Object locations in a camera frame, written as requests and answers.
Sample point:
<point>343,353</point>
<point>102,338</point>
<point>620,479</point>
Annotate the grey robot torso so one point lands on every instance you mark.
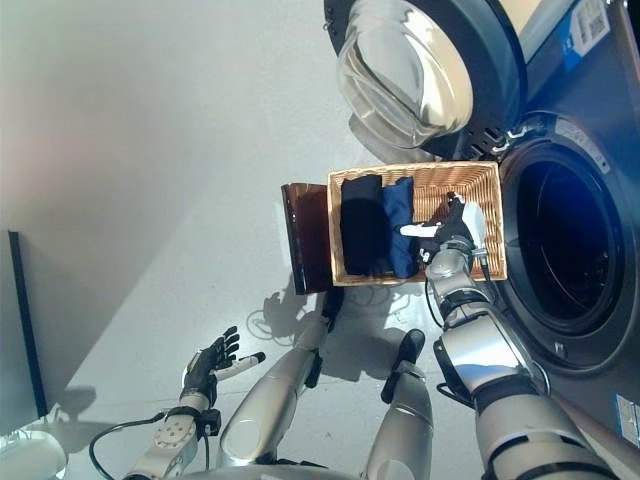
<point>260,472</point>

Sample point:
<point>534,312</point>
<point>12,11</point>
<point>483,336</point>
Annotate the right silver robot leg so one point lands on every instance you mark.
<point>405,425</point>

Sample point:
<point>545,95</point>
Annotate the wicker laundry basket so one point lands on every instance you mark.
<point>440,180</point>

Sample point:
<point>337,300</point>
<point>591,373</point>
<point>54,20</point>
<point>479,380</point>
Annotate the brown glossy stool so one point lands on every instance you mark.
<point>310,235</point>

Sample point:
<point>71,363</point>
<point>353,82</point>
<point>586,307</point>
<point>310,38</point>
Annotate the blue white energy label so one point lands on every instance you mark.
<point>567,45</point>

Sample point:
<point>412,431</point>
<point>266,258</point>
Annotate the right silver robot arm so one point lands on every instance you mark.
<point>480,350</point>

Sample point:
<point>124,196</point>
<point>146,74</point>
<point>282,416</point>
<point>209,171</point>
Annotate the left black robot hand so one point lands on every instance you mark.
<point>205,367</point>

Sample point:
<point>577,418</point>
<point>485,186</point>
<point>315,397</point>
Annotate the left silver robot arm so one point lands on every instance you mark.
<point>172,432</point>

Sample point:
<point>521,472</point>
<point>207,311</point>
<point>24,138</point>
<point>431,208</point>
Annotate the white cylindrical device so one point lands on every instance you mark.
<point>30,455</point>

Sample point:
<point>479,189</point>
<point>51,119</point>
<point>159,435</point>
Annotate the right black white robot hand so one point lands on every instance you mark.
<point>452,227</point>

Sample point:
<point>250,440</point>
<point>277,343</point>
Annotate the small white warning label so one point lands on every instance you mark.
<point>627,412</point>

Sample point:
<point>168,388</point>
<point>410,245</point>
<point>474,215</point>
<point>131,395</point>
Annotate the dark grey washing machine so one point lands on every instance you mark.
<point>575,60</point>

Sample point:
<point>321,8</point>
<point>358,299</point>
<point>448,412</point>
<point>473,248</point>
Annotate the round glass washing machine door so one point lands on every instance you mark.
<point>400,75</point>

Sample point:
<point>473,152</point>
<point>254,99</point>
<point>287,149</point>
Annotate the navy blue garment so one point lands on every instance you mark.
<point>397,210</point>

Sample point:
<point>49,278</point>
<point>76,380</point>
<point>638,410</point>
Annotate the wide black garment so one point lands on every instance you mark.
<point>362,235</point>

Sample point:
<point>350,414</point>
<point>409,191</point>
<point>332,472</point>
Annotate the grey cabinet with black edge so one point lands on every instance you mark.
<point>15,325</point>

